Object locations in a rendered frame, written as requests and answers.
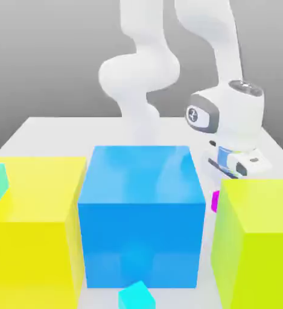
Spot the large lime box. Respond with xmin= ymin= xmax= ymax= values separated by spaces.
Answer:
xmin=211 ymin=178 xmax=283 ymax=309

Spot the small magenta cube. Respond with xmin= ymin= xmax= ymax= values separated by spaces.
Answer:
xmin=211 ymin=190 xmax=221 ymax=214

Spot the large yellow box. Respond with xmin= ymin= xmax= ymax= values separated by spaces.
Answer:
xmin=0 ymin=156 xmax=87 ymax=309

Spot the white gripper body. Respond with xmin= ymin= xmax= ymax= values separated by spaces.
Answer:
xmin=203 ymin=154 xmax=240 ymax=188

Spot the small cyan cube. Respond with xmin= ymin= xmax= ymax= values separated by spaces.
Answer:
xmin=118 ymin=280 xmax=156 ymax=309

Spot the large blue box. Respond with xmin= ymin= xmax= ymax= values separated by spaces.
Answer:
xmin=77 ymin=145 xmax=207 ymax=290

